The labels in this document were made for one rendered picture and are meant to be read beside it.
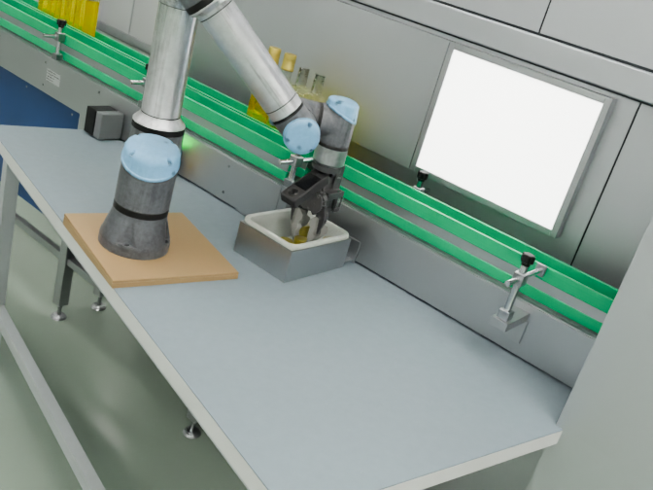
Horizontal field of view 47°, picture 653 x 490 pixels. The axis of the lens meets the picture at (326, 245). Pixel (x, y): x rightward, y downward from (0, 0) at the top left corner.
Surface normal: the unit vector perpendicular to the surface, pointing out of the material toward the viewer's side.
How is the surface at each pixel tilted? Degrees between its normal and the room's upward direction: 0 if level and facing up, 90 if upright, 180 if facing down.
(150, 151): 9
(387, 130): 90
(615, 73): 90
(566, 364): 90
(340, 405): 0
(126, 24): 90
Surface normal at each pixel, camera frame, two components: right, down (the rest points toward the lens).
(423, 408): 0.26, -0.89
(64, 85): -0.63, 0.15
